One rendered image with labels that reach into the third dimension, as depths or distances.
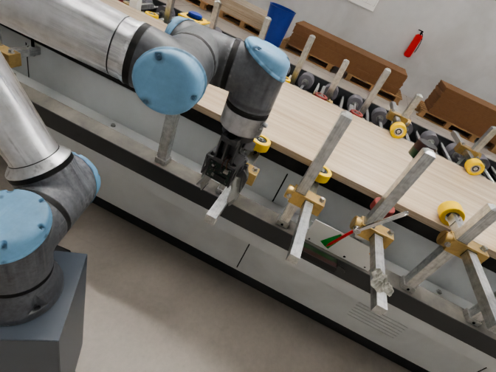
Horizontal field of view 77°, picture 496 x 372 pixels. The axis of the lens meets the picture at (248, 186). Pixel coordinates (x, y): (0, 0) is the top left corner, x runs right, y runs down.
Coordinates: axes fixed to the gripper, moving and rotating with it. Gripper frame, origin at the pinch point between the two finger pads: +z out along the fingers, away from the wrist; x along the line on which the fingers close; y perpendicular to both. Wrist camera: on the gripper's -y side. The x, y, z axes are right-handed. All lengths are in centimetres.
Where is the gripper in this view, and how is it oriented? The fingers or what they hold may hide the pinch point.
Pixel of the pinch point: (218, 193)
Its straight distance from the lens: 78.2
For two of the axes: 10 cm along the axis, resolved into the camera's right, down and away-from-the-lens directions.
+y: -3.7, 4.7, -8.0
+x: 8.7, 4.9, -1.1
